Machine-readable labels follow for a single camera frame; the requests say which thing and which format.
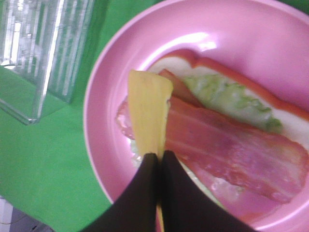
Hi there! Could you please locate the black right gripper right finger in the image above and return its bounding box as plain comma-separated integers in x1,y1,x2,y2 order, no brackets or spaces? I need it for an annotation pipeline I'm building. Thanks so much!
161,150,254,232

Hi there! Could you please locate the green tablecloth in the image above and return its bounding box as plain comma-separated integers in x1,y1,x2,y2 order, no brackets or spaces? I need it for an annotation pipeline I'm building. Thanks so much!
0,0,309,231

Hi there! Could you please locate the toy bread slice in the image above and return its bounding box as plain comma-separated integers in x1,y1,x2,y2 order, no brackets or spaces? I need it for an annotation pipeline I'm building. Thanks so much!
149,49,309,222

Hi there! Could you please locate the toy bacon strip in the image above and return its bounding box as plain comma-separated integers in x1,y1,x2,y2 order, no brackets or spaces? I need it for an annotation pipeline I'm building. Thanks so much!
159,69,204,107

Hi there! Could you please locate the toy bacon strip streaky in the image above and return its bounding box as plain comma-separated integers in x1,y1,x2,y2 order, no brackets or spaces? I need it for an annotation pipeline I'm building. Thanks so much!
116,96,309,204

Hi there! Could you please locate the toy cheese slice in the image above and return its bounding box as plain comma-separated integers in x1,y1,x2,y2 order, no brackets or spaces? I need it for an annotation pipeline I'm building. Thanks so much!
127,70,174,232

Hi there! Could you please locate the toy lettuce leaf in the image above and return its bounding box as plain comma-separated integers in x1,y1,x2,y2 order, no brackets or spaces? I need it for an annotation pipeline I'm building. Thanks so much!
130,72,283,211

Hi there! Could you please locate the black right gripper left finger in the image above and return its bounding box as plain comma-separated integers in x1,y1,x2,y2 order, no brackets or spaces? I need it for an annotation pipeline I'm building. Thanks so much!
82,153,159,232

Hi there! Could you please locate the clear plastic tray left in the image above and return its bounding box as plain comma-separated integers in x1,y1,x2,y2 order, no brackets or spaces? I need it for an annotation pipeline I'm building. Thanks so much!
0,0,94,125

